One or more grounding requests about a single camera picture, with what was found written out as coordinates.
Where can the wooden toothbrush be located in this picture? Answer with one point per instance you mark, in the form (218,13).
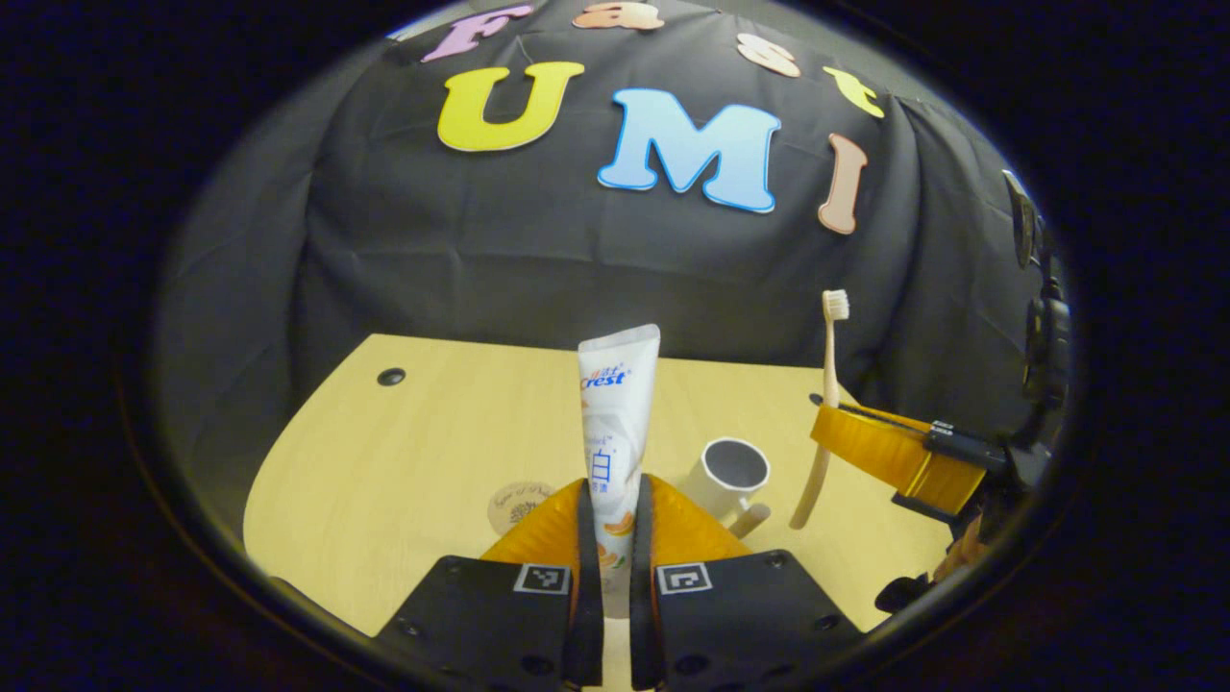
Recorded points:
(830,365)

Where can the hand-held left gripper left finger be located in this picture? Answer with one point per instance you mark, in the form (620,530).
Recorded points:
(480,615)

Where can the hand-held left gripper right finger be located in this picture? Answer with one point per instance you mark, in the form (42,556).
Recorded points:
(740,615)

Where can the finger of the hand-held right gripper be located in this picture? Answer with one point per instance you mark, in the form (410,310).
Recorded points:
(894,457)
(884,413)

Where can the white toothpaste tube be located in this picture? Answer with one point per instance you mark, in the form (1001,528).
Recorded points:
(617,413)

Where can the black backdrop cloth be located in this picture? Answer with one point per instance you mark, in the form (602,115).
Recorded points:
(480,250)

